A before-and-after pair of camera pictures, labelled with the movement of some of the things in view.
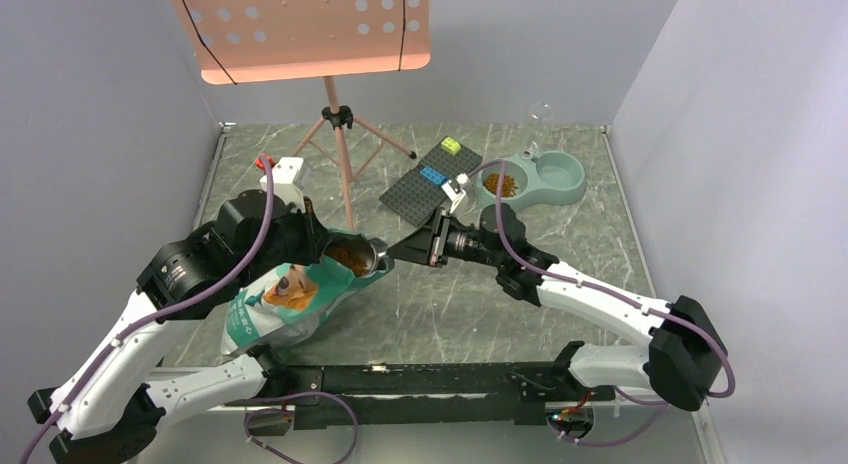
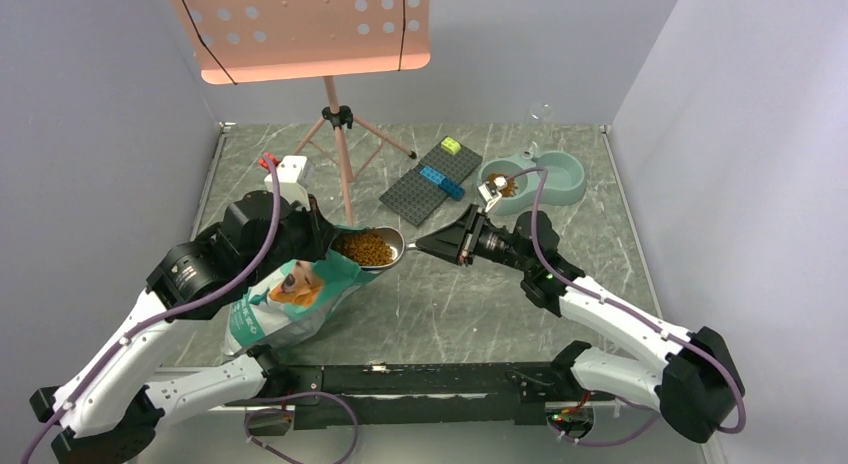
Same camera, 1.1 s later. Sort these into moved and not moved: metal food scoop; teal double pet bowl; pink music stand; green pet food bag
Moved: metal food scoop
Not moved: teal double pet bowl; pink music stand; green pet food bag
